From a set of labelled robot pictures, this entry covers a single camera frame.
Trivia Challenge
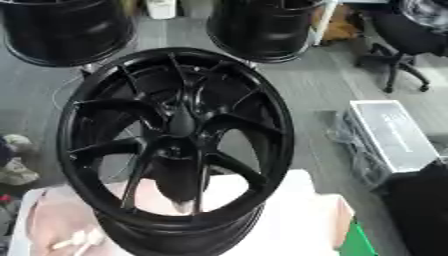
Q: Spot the black spoked wheel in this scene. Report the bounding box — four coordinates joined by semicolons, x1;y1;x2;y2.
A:
54;46;298;256

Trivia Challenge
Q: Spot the black wheel rim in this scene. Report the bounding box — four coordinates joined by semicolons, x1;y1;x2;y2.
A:
204;0;328;65
0;0;140;68

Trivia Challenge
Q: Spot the white pin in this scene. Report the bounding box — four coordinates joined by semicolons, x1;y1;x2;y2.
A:
49;230;90;251
73;229;109;256

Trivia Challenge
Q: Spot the white container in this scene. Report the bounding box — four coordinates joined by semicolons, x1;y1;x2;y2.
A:
143;0;179;20

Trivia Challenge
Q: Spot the brown cardboard box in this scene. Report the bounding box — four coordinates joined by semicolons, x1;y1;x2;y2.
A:
318;3;366;44

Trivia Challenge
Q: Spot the white grey flat box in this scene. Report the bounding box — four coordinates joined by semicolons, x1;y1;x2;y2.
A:
332;99;443;188

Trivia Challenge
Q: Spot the green panel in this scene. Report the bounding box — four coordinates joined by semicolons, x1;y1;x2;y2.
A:
337;217;378;256

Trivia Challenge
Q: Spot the black office chair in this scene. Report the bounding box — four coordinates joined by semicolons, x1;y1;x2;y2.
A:
353;0;448;94

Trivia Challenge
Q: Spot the beige shoe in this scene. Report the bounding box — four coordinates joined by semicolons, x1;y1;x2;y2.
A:
0;133;39;155
0;157;42;187

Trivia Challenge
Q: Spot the thin pale cable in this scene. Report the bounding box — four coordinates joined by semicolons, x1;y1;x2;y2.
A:
50;75;84;112

